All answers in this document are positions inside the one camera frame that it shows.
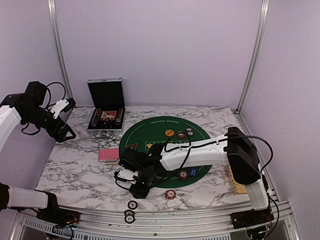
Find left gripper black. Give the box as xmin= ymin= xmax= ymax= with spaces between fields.
xmin=23 ymin=105 xmax=76 ymax=143

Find orange red chip stack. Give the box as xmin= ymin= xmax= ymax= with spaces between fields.
xmin=165 ymin=189 xmax=176 ymax=200

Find triangular all-in button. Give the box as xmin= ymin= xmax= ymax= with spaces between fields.
xmin=126 ymin=143 xmax=138 ymax=151

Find red-backed playing card deck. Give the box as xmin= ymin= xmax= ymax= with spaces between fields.
xmin=98 ymin=148 xmax=119 ymax=163

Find blue small blind button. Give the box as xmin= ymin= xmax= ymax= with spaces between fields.
xmin=188 ymin=168 xmax=200 ymax=178

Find orange big blind button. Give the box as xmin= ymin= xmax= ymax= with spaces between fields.
xmin=165 ymin=129 xmax=175 ymax=137

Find dark chips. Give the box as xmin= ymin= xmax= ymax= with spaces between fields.
xmin=186 ymin=127 xmax=195 ymax=136

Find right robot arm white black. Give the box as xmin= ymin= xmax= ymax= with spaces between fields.
xmin=120 ymin=127 xmax=269 ymax=224

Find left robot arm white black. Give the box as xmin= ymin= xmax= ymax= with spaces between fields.
xmin=0 ymin=81 xmax=76 ymax=223

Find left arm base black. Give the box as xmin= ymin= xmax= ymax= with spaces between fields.
xmin=36 ymin=191 xmax=80 ymax=227

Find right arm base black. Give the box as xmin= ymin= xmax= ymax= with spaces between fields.
xmin=230 ymin=208 xmax=275 ymax=229

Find fallen dark chip on table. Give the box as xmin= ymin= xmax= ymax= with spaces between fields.
xmin=127 ymin=200 xmax=138 ymax=210

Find left chip row in case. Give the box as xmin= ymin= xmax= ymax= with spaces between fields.
xmin=90 ymin=108 xmax=102 ymax=127

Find chip row in case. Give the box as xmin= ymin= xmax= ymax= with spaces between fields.
xmin=114 ymin=107 xmax=124 ymax=125
xmin=90 ymin=108 xmax=102 ymax=127

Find aluminium poker case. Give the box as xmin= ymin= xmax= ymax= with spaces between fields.
xmin=87 ymin=77 xmax=126 ymax=139

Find card deck box in case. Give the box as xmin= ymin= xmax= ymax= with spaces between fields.
xmin=100 ymin=110 xmax=117 ymax=119

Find right chip row in case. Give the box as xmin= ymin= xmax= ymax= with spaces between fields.
xmin=114 ymin=107 xmax=124 ymax=125

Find round green poker mat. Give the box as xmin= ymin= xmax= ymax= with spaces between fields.
xmin=118 ymin=116 xmax=212 ymax=189

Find woven bamboo tray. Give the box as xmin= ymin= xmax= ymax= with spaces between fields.
xmin=227 ymin=165 xmax=248 ymax=195

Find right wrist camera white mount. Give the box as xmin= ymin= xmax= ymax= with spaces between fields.
xmin=114 ymin=168 xmax=139 ymax=184

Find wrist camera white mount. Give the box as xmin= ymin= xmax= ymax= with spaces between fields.
xmin=114 ymin=168 xmax=139 ymax=184
xmin=50 ymin=97 xmax=76 ymax=119

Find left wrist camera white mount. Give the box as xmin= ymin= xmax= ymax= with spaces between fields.
xmin=50 ymin=97 xmax=76 ymax=119

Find fallen dark chip lower rail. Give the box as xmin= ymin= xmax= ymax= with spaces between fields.
xmin=124 ymin=215 xmax=136 ymax=224

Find front aluminium rail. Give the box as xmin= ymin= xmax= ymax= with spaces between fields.
xmin=8 ymin=201 xmax=301 ymax=240

